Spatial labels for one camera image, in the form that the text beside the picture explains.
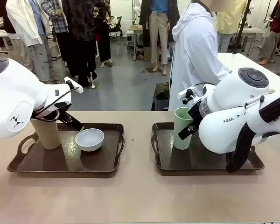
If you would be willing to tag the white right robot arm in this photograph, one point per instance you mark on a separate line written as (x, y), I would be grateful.
(235, 98)

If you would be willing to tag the tall green plastic cup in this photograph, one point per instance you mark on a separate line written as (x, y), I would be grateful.
(182, 137)

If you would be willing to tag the black tripod stand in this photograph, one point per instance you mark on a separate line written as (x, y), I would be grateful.
(240, 32)

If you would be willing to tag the olive green bag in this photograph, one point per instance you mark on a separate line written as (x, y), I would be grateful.
(162, 89)

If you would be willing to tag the black office chair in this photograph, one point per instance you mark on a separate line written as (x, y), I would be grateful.
(116, 28)

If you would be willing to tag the large white table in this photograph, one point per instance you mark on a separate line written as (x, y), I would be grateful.
(252, 63)

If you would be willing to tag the person's right hand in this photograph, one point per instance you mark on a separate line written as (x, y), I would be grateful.
(271, 91)

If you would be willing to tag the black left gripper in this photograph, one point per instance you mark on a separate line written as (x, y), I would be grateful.
(63, 106)

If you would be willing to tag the mannequin in maroon garment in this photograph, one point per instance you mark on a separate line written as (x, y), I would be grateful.
(2, 16)

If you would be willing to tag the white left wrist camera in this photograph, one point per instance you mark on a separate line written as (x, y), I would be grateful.
(73, 86)

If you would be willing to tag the brown plastic tray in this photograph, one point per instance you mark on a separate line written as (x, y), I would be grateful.
(177, 158)
(60, 161)

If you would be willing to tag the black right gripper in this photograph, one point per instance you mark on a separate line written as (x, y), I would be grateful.
(194, 109)

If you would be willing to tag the mannequin in black skirt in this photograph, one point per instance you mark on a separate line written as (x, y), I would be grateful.
(103, 39)

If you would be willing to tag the tall tan plastic cup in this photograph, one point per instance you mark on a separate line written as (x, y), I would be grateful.
(47, 135)

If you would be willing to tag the black stool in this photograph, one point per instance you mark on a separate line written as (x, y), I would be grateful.
(159, 103)

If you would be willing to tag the cardboard box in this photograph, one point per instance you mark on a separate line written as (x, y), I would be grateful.
(147, 54)

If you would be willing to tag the sewing machine table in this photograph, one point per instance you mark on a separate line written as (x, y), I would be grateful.
(136, 35)

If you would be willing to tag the mannequin in yellow shirt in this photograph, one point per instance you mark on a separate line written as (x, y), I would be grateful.
(228, 23)

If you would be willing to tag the mannequin in dark red garment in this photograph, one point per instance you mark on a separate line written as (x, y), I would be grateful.
(277, 23)

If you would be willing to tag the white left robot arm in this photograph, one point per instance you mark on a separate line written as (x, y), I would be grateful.
(11, 93)

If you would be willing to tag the person in white hooded jacket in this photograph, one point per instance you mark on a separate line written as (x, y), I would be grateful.
(193, 58)

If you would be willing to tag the white bowl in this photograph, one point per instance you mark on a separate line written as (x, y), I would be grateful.
(89, 141)

